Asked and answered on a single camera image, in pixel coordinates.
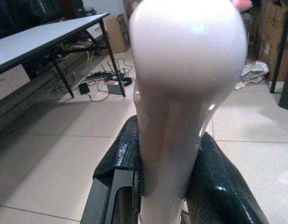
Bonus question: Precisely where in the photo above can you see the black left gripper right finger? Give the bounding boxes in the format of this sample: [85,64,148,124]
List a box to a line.
[186,132,270,224]

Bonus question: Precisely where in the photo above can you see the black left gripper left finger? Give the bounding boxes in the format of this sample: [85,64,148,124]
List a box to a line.
[82,115,144,224]

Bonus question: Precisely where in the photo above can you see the black box on floor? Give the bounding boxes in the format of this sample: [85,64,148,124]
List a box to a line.
[278,69,288,110]

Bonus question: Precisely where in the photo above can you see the grey battery box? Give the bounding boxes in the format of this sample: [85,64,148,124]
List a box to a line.
[105,79,123,95]

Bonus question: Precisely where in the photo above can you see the small black adapter box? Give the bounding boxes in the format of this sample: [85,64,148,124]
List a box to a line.
[78,83,91,95]

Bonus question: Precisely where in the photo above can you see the black power strip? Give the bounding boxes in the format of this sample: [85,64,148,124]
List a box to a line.
[85,71,113,81]

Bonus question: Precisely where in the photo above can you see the crumpled white plastic bag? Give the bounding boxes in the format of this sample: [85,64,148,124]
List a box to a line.
[234,60,270,91]

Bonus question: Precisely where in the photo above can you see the white drawer unit under table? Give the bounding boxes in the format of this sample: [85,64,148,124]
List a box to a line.
[85,22,105,39]

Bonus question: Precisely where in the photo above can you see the white drawer cabinet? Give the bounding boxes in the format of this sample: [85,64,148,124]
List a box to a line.
[0,63,31,104]

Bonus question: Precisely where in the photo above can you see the grey table with black legs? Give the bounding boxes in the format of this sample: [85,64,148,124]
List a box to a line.
[0,12,126,98]

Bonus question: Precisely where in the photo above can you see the black metal table leg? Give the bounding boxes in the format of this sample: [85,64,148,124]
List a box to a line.
[270,0,288,94]

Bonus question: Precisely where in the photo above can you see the large brown cardboard box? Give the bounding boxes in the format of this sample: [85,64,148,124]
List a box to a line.
[258,0,288,82]

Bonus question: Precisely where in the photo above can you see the pink soft item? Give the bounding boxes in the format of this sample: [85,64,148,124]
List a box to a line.
[231,0,253,11]

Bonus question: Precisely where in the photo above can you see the black cable on floor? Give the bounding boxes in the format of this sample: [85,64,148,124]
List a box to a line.
[52,58,135,102]

